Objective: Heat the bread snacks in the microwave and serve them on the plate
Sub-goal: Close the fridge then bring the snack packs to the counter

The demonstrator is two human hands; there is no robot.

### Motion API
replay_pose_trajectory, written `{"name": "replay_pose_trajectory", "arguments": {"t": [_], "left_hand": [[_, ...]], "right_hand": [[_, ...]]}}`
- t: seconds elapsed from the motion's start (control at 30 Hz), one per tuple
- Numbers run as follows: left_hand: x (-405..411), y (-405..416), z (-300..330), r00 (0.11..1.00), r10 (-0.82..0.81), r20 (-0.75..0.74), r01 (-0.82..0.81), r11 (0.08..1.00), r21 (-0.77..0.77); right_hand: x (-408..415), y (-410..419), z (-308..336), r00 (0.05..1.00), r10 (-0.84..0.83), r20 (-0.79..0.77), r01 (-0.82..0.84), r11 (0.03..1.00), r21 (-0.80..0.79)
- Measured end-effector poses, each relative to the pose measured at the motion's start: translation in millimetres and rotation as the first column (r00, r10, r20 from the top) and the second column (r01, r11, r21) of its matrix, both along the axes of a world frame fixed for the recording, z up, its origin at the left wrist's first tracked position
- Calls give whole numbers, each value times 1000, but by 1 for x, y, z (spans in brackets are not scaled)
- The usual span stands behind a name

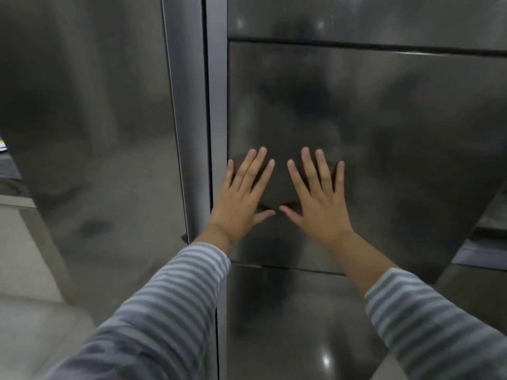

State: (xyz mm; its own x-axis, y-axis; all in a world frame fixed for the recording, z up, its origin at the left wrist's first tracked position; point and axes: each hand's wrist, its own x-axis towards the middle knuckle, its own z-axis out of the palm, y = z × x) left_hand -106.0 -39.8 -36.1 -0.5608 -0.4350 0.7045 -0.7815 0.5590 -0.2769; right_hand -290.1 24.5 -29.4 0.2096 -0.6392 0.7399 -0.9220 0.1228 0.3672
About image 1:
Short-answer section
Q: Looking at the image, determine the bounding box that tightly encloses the person's left hand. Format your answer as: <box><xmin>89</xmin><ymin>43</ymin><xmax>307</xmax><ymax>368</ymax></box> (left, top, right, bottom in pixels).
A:
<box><xmin>206</xmin><ymin>147</ymin><xmax>276</xmax><ymax>248</ymax></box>

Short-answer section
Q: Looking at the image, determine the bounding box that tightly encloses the person's right hand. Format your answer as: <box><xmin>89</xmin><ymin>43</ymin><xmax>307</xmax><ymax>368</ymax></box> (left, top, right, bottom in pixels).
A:
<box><xmin>279</xmin><ymin>147</ymin><xmax>354</xmax><ymax>250</ymax></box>

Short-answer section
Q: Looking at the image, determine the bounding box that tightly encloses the steel refrigerator drawer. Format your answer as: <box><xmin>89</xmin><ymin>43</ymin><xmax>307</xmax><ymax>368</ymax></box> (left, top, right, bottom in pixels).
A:
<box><xmin>228</xmin><ymin>40</ymin><xmax>507</xmax><ymax>285</ymax></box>
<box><xmin>226</xmin><ymin>263</ymin><xmax>391</xmax><ymax>380</ymax></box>

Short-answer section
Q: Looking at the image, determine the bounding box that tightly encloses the person's right forearm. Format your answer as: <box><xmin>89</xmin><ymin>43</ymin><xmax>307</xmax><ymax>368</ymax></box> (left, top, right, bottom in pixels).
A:
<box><xmin>329</xmin><ymin>229</ymin><xmax>507</xmax><ymax>380</ymax></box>

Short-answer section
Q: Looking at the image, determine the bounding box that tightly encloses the person's left forearm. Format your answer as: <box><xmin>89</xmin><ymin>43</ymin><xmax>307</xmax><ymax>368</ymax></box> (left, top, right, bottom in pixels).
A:
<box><xmin>37</xmin><ymin>223</ymin><xmax>235</xmax><ymax>380</ymax></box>

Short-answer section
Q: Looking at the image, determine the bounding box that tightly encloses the steel refrigerator bottom drawer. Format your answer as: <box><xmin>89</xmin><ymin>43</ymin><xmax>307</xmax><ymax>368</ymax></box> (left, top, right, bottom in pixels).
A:
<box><xmin>226</xmin><ymin>263</ymin><xmax>391</xmax><ymax>380</ymax></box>

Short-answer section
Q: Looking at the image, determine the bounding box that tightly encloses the tall steel refrigerator door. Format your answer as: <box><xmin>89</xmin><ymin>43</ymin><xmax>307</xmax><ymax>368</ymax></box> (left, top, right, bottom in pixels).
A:
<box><xmin>0</xmin><ymin>0</ymin><xmax>191</xmax><ymax>327</ymax></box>

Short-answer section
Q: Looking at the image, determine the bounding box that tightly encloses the steel refrigerator short door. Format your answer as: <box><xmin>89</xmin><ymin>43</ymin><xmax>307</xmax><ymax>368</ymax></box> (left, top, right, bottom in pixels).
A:
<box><xmin>227</xmin><ymin>0</ymin><xmax>507</xmax><ymax>56</ymax></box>

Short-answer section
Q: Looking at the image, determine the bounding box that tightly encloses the dark grey side ledge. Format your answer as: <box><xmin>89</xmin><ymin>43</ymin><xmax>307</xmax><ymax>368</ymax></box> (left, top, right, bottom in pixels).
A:
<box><xmin>451</xmin><ymin>192</ymin><xmax>507</xmax><ymax>273</ymax></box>

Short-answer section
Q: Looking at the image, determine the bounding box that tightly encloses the light kitchen cabinet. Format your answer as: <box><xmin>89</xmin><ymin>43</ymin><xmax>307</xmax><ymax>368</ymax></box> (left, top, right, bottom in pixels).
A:
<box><xmin>0</xmin><ymin>196</ymin><xmax>78</xmax><ymax>307</ymax></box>

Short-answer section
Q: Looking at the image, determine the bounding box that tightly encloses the dark kitchen countertop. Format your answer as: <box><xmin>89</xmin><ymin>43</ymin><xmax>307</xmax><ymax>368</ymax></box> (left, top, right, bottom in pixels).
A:
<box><xmin>0</xmin><ymin>134</ymin><xmax>34</xmax><ymax>208</ymax></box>

